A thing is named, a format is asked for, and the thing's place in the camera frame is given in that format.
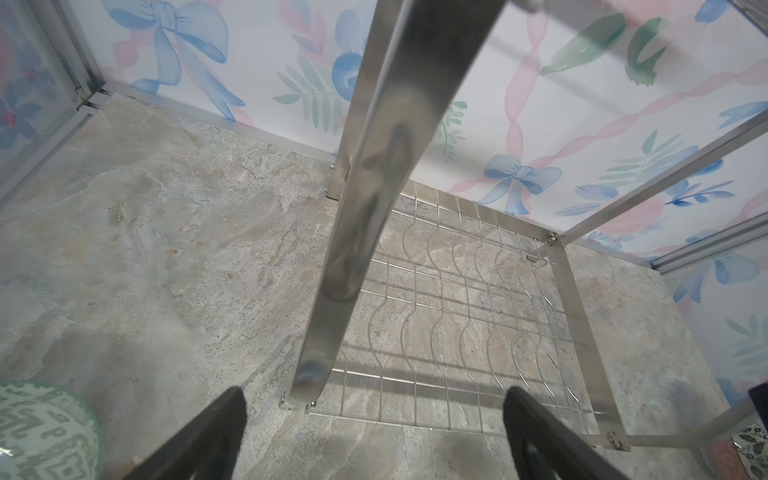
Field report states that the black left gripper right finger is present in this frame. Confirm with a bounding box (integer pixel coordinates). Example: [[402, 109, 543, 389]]
[[503, 387, 626, 479]]

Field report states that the green white patterned bowl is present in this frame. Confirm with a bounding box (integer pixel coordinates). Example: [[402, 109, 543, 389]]
[[1, 381, 103, 479]]

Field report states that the stainless steel dish rack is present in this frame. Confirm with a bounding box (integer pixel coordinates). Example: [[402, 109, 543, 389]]
[[281, 1, 767, 451]]

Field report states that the black leaf pattern pink bowl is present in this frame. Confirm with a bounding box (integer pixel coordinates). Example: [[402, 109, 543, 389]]
[[702, 422, 767, 480]]

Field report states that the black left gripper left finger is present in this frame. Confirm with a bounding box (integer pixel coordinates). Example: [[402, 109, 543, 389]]
[[127, 386, 247, 479]]

